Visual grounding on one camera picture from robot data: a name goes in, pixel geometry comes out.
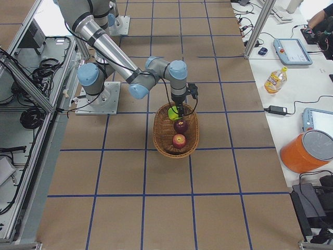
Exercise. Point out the green apple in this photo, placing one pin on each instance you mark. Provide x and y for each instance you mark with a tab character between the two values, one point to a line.
173	113

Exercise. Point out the orange bucket with lid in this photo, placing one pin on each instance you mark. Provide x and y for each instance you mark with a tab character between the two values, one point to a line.
308	151

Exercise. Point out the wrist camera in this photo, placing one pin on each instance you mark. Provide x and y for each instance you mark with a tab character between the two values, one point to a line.
192	90

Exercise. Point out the red yellow apple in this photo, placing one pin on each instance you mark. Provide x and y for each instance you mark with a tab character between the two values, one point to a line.
179	141

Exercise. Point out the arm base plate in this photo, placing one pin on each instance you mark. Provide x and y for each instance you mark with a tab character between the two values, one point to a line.
106	103
123	30

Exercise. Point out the wicker basket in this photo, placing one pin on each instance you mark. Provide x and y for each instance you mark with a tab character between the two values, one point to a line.
163	132

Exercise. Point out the dark checkered pouch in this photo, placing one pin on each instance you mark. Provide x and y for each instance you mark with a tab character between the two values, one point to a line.
263	51

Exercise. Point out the black power adapter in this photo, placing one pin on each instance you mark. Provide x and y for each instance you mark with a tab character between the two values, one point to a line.
277	110

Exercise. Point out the orange juice bottle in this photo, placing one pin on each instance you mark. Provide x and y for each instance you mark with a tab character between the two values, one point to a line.
276	80

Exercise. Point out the dark red apple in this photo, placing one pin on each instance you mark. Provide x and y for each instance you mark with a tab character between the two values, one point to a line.
180	126

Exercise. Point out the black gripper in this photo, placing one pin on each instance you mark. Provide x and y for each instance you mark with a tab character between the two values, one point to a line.
178	99

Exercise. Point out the blue teach pendant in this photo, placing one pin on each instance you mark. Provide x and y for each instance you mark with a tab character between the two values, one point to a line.
316	119
291	52

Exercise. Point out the aluminium frame post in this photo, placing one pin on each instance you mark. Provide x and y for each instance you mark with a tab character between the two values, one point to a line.
261	20

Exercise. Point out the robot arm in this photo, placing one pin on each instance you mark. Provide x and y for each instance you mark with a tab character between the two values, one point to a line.
114	19
89	20

